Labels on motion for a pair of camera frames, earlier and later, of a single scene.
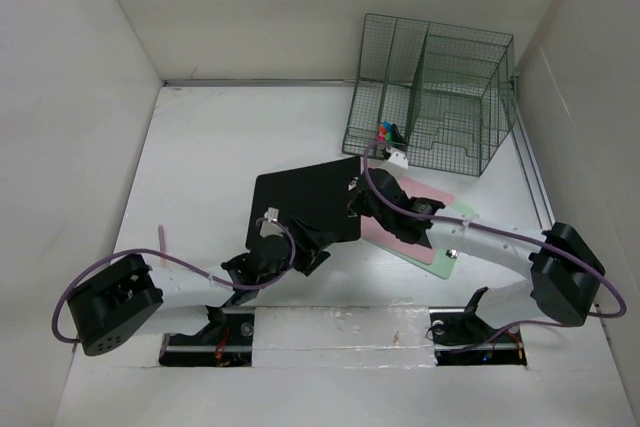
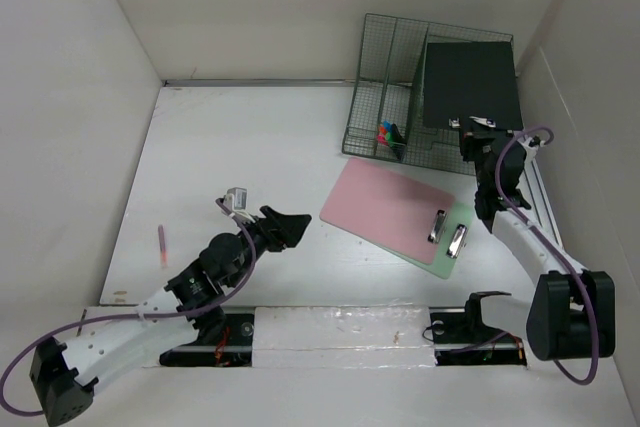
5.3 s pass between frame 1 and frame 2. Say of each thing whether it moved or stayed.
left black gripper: moved
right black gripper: moved
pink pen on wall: stayed
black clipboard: moved
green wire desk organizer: stayed
